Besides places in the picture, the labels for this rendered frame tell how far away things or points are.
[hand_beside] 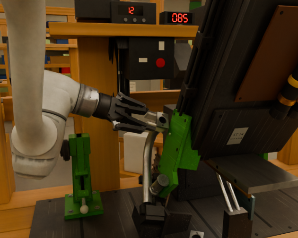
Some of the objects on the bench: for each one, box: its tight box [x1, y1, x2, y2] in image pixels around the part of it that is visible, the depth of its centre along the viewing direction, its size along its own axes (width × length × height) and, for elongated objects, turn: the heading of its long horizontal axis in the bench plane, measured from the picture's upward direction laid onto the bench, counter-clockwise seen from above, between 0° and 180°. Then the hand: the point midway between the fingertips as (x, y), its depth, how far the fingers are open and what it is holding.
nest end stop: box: [140, 215, 164, 225], centre depth 84 cm, size 4×7×6 cm, turn 106°
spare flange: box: [189, 230, 204, 238], centre depth 83 cm, size 6×4×1 cm
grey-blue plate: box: [233, 187, 255, 238], centre depth 85 cm, size 10×2×14 cm, turn 16°
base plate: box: [29, 181, 298, 238], centre depth 100 cm, size 42×110×2 cm, turn 106°
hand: (155, 122), depth 89 cm, fingers closed on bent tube, 3 cm apart
